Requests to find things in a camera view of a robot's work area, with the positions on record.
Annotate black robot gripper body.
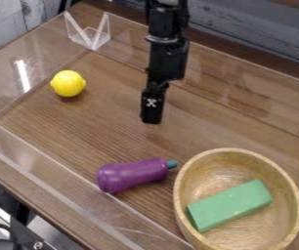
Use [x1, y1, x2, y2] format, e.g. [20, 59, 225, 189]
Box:
[145, 35, 190, 94]

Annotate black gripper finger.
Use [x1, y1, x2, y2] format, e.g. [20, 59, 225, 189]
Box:
[141, 89, 165, 124]

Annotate purple toy eggplant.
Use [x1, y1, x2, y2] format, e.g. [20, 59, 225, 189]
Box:
[96, 158, 177, 193]

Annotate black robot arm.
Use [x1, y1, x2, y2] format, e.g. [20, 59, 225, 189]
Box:
[141, 0, 190, 124]

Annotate brown wooden bowl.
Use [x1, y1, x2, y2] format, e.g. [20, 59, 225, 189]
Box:
[173, 147, 299, 250]

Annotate yellow toy lemon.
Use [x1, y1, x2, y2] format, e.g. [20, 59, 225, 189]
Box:
[50, 70, 86, 98]

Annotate clear acrylic tray walls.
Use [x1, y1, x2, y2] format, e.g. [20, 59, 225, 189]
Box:
[0, 18, 299, 250]

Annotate green rectangular block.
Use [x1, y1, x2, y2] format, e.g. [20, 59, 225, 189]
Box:
[186, 180, 272, 232]

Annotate clear acrylic corner bracket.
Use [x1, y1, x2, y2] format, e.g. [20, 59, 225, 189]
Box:
[64, 12, 110, 51]

